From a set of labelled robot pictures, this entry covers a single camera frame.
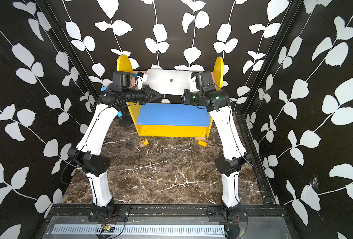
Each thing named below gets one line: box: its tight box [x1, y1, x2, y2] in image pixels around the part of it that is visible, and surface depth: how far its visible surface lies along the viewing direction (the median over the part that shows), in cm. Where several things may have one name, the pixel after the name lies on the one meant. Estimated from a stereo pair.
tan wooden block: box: [194, 136, 206, 142], surface depth 106 cm
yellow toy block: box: [197, 139, 208, 148], surface depth 103 cm
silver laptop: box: [143, 68, 193, 96], surface depth 79 cm
